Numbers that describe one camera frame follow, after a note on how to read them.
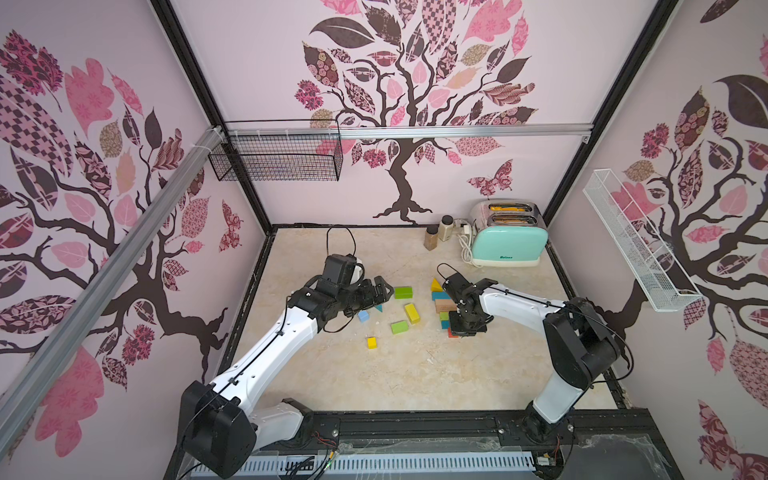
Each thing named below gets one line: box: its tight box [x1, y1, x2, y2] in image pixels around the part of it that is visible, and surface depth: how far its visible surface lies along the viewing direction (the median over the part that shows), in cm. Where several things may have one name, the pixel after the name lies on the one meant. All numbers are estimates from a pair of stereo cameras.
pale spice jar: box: [438, 214, 454, 242], surface depth 112 cm
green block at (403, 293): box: [394, 287, 413, 299], surface depth 105 cm
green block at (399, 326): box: [390, 320, 409, 335], surface depth 94 cm
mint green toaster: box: [470, 199, 549, 267], surface depth 103 cm
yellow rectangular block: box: [405, 303, 420, 324], surface depth 96 cm
